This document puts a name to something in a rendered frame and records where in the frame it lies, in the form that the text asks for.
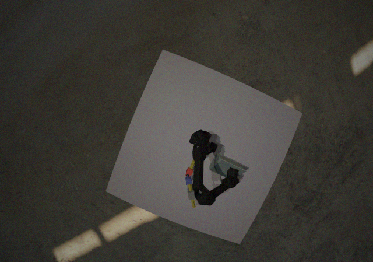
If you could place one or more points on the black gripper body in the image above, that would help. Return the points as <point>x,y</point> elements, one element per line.
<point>193,141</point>

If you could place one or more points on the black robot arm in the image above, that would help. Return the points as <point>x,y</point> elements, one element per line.
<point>200,150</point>

